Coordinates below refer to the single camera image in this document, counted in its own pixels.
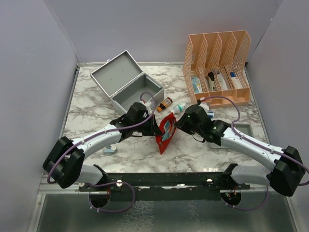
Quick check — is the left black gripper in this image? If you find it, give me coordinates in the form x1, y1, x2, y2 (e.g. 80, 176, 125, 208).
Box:
133, 114, 163, 137

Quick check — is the teal white gauze sachet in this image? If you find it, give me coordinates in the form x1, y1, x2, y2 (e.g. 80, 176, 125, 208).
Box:
164, 121, 175, 133

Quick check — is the teal bandage roll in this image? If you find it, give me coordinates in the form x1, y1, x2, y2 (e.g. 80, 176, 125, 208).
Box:
162, 131, 173, 142

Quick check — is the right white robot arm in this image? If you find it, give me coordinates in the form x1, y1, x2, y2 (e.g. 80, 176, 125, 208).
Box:
175, 104, 305, 197

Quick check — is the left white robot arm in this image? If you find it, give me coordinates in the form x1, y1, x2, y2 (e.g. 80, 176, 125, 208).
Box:
42, 102, 163, 191

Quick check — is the brown medicine bottle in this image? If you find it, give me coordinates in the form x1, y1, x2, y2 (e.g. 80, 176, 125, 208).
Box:
157, 97, 173, 113

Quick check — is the teal medicine box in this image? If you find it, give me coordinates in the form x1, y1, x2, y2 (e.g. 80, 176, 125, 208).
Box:
191, 76, 203, 93

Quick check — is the white medicine box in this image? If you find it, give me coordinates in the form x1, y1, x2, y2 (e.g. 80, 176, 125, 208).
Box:
217, 73, 229, 90

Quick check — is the red blue medicine box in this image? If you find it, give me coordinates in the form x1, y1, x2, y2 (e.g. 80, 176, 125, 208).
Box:
230, 72, 242, 89

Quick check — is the white blue bandage roll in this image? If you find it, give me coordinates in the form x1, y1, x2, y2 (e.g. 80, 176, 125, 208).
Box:
207, 111, 214, 118

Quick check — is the white green bottle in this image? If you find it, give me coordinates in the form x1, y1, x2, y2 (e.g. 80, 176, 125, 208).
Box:
170, 102, 186, 115

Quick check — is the silver metal case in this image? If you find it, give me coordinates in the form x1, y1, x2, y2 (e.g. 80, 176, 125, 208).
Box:
90, 50, 164, 115

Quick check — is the black white thermometer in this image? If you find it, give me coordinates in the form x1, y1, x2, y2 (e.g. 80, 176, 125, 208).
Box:
206, 72, 215, 91

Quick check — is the grey plastic tray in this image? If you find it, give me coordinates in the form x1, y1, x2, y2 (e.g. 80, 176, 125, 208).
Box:
209, 123, 253, 149

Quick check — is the peach file organizer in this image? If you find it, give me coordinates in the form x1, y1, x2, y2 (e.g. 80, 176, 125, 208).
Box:
183, 30, 251, 109

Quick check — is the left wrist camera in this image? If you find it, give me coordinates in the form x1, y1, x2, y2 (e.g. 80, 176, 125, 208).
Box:
140, 100, 154, 115

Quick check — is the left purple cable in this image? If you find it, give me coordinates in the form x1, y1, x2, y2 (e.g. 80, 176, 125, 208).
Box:
46, 92, 156, 213

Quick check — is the purple cable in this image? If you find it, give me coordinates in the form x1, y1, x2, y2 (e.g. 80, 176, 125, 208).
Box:
200, 96, 309, 210
46, 92, 156, 213

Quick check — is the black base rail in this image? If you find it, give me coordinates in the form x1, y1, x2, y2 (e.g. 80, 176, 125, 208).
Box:
79, 164, 250, 207

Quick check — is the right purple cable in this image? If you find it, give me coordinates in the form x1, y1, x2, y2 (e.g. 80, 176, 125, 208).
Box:
200, 96, 309, 210

